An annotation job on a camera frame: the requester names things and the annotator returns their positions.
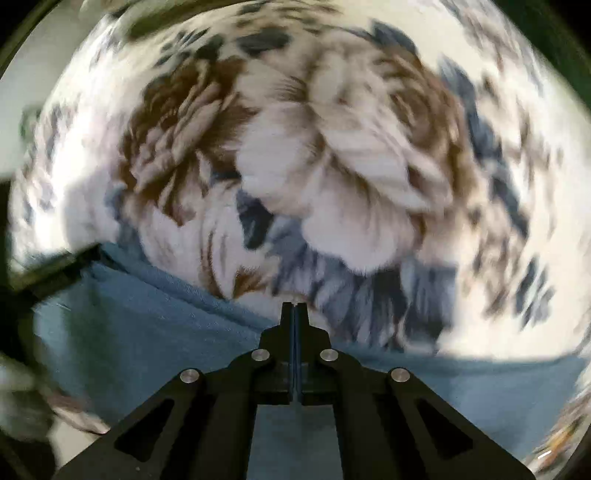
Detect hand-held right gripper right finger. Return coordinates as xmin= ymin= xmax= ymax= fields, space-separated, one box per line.
xmin=295 ymin=302 xmax=536 ymax=480

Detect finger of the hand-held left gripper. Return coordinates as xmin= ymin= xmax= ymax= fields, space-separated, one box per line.
xmin=9 ymin=244 xmax=103 ymax=301

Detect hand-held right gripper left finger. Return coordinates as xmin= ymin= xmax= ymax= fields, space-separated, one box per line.
xmin=54 ymin=302 xmax=296 ymax=480

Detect blue pants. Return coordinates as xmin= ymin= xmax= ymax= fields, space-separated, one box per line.
xmin=28 ymin=244 xmax=587 ymax=480

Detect floral printed blanket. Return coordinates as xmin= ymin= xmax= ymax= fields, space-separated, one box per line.
xmin=8 ymin=0 xmax=591 ymax=476

